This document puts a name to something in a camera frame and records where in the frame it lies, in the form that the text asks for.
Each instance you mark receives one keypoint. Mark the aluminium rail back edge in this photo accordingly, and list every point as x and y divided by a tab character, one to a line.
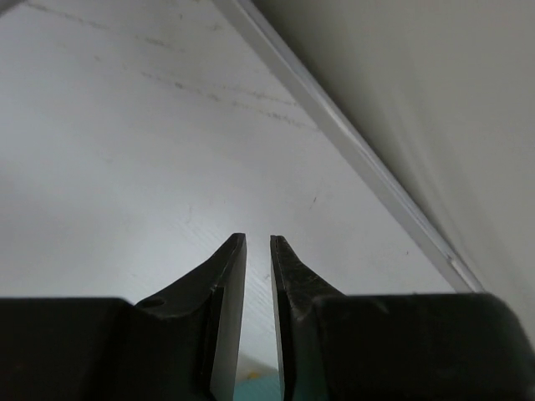
270	47

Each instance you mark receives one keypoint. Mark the teal round organizer container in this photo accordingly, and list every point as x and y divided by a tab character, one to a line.
256	381

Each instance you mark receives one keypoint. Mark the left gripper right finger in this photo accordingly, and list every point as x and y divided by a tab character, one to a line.
312	350

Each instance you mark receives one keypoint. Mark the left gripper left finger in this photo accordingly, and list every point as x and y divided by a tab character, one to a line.
187	335

